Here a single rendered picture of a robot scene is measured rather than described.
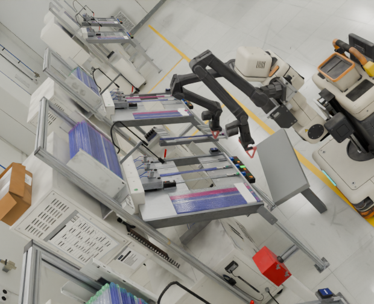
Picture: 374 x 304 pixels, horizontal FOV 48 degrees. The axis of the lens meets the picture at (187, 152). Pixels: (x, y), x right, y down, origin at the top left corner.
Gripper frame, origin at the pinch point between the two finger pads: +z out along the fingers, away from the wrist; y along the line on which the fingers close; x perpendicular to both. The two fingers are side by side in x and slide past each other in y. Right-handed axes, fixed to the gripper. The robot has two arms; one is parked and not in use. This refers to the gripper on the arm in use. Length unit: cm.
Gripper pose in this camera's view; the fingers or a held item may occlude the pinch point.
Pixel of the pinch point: (215, 137)
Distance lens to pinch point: 301.8
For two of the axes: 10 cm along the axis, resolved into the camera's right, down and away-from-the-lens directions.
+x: 9.6, -1.3, 2.3
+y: 2.6, 4.5, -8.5
